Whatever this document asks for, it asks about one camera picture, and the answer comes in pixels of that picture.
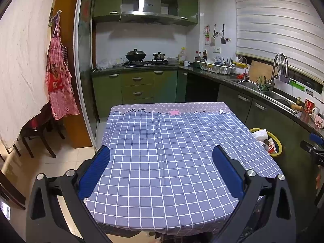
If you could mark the steel range hood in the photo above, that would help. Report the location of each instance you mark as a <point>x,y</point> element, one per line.
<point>149,16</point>

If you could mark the white plastic bags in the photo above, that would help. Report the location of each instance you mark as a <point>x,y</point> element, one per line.
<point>111,63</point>

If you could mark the small steel faucet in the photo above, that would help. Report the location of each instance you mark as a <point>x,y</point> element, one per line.
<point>245,59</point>

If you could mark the green wall cabinet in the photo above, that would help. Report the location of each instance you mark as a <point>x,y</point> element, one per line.
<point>188,7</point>
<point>107,2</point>

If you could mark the white draped cloth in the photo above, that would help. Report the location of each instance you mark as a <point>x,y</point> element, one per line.
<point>22,68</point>

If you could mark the yellow container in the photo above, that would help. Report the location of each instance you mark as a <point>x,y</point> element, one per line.
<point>240,65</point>

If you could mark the small steel pot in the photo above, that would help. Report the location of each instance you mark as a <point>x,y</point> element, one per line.
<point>159,56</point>

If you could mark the white enamel mug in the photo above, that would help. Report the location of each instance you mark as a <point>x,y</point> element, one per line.
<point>186,63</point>

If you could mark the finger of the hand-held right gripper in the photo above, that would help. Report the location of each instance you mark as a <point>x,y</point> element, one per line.
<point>317,138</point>
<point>310,146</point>

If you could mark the black wok with lid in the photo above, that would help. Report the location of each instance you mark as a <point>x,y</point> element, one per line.
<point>136,55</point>

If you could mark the green base cabinet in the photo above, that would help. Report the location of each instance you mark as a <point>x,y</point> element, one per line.
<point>136,91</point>

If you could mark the white window blind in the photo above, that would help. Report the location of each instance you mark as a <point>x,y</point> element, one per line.
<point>273,30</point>

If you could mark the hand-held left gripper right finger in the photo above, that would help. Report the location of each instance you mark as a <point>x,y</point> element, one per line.
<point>227,172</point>

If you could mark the red plastic item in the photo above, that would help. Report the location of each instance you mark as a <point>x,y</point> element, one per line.
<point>242,76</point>

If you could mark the white hanging spatula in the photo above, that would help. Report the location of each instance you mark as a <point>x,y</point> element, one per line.
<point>213,40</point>

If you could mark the green plastic item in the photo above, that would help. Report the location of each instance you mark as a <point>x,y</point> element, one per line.
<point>298,85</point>

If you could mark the steel strainer bowl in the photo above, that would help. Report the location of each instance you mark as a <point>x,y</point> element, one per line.
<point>248,84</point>

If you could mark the blue checked tablecloth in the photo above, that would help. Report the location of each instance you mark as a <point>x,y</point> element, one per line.
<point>164,157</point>

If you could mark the person's right hand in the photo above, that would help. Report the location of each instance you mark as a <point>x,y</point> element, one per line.
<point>318,178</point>

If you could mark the wooden cutting board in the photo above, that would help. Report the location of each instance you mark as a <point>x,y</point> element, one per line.
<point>260,70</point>

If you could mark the pink wall decoration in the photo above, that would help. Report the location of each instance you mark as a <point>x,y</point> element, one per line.
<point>206,33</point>

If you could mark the tall steel faucet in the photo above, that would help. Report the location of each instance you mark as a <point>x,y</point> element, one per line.
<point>284,63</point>

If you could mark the dark wooden chair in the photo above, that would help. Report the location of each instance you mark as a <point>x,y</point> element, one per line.
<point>57,124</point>
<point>38,136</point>

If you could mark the white red milk carton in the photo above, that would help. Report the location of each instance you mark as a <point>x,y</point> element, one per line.
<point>273,146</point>

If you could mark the purple faucet holder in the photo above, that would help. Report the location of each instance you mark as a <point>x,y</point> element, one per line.
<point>284,78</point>

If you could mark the yellow oil bottle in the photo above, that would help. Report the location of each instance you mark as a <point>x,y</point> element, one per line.
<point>182,55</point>

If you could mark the black built-in appliance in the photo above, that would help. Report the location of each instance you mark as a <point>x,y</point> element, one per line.
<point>202,88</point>

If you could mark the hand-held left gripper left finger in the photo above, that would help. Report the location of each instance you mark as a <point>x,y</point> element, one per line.
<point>93,174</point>

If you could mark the dark kitchen countertop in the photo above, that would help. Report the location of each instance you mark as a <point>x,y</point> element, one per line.
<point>217,77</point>

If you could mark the red white mug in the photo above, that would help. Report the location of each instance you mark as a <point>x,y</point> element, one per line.
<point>309,105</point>

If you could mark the green leafy vegetable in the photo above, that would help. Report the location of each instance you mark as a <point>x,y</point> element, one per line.
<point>264,86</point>

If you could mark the yellow rimmed bin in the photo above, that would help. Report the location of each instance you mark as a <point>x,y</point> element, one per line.
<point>280,146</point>

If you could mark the white sliding door frame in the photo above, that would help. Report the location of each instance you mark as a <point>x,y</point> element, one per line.
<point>82,93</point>

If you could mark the black hanging spatula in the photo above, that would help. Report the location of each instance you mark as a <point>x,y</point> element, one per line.
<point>223,40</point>

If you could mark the red checked apron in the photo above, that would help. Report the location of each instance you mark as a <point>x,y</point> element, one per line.
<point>60,93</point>

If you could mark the white tissue paper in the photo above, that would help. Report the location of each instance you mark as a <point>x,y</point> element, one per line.
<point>260,134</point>

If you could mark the black gas stove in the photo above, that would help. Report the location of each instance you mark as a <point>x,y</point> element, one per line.
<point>146,63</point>

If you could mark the dark sauce bottle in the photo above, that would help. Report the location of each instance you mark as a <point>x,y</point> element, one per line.
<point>197,57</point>
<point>205,55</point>

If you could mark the white dish rack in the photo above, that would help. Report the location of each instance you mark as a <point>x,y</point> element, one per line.
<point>215,69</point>

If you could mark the white wall socket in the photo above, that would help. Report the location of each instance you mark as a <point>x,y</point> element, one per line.
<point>216,50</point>

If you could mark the dark base cabinet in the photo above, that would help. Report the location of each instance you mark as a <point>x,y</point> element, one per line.
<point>265,116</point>

